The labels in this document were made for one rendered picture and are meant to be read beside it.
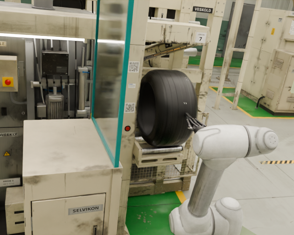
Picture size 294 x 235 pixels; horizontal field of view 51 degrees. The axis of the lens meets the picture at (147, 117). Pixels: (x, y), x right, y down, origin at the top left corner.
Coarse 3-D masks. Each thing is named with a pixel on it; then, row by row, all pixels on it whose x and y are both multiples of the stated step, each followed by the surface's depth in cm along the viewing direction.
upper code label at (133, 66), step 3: (129, 63) 202; (132, 63) 203; (135, 63) 203; (138, 63) 204; (129, 66) 203; (132, 66) 203; (135, 66) 204; (138, 66) 205; (129, 69) 204; (132, 69) 204; (135, 69) 205; (138, 69) 206; (135, 72) 206; (138, 72) 206
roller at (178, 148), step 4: (144, 148) 225; (148, 148) 226; (152, 148) 227; (156, 148) 228; (160, 148) 228; (164, 148) 230; (168, 148) 231; (172, 148) 232; (176, 148) 233; (180, 148) 234; (144, 152) 224; (148, 152) 225; (152, 152) 227; (156, 152) 228; (160, 152) 230
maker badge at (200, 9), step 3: (195, 6) 262; (195, 9) 264; (198, 9) 265; (201, 9) 266; (204, 9) 267; (207, 9) 267; (210, 9) 268; (201, 12) 266; (204, 12) 268; (207, 12) 268; (210, 12) 269
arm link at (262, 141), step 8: (248, 128) 120; (256, 128) 120; (264, 128) 119; (248, 136) 118; (256, 136) 118; (264, 136) 116; (272, 136) 116; (256, 144) 117; (264, 144) 115; (272, 144) 115; (248, 152) 118; (256, 152) 119; (264, 152) 118
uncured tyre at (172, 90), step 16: (144, 80) 230; (160, 80) 211; (176, 80) 213; (144, 96) 255; (160, 96) 206; (176, 96) 207; (192, 96) 211; (144, 112) 257; (160, 112) 206; (176, 112) 206; (192, 112) 210; (144, 128) 251; (160, 128) 209; (176, 128) 210; (160, 144) 220; (176, 144) 226
